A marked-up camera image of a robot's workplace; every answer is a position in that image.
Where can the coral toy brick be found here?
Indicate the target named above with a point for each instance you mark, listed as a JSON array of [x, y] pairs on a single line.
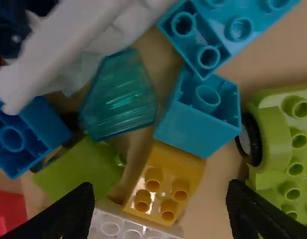
[[9, 211]]

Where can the green toy car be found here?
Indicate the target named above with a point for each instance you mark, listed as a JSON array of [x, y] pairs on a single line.
[[280, 139]]

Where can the small light blue toy brick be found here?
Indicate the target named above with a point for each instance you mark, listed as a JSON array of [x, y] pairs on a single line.
[[193, 129]]

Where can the small clear toy brick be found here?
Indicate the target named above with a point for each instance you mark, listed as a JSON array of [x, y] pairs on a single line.
[[133, 226]]

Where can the long white toy brick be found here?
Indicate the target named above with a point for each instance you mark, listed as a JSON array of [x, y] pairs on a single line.
[[58, 47]]

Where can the green toy brick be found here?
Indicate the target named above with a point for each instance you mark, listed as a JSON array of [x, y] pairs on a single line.
[[78, 166]]

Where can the long light blue toy brick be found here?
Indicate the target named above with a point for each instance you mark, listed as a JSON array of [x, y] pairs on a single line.
[[218, 27]]

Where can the dark blue toy brick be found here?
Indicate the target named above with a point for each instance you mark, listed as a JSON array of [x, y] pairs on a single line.
[[9, 27]]

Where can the tan tray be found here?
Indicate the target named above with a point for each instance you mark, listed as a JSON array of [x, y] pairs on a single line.
[[267, 62]]

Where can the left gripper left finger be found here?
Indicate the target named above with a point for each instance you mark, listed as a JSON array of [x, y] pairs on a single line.
[[68, 214]]

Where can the clear teal toy brick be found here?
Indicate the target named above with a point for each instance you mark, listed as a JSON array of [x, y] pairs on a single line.
[[121, 97]]

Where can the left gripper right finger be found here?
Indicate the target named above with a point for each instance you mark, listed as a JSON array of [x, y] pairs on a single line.
[[257, 214]]

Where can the yellow toy brick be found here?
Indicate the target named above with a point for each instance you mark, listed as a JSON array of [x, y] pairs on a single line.
[[165, 174]]

